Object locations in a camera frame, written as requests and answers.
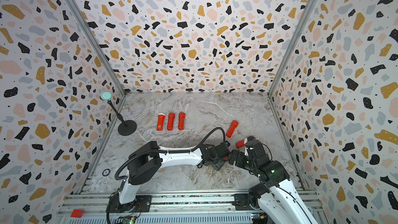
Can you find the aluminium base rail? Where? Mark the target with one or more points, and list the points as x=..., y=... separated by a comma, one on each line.
x=198, y=206

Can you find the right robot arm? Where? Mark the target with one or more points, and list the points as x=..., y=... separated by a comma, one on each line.
x=275, y=194

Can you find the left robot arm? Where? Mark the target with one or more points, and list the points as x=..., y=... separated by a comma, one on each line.
x=144, y=163

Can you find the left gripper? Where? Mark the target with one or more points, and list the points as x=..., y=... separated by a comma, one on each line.
x=219, y=167

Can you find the microphone stand green head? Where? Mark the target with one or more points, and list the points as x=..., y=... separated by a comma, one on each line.
x=126, y=127

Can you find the round marker sticker left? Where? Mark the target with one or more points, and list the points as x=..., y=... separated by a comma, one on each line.
x=106, y=172

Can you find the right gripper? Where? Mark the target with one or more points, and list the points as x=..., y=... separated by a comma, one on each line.
x=242, y=155

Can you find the red flashlight white rim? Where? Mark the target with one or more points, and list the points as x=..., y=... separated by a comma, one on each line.
x=160, y=122

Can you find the red block on rail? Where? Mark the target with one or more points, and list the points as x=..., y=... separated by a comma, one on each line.
x=77, y=213

